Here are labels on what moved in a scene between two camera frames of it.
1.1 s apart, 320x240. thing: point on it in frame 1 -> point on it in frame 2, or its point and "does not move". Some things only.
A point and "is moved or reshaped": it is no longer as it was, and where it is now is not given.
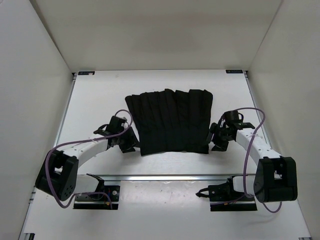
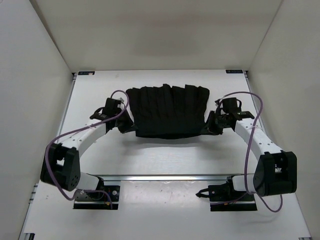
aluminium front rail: x=166 y=178 does not move
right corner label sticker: x=234 y=71 does not move
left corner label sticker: x=86 y=73 does not move
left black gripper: x=133 y=141 -> x=129 y=124
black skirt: x=169 y=120 is moved or reshaped
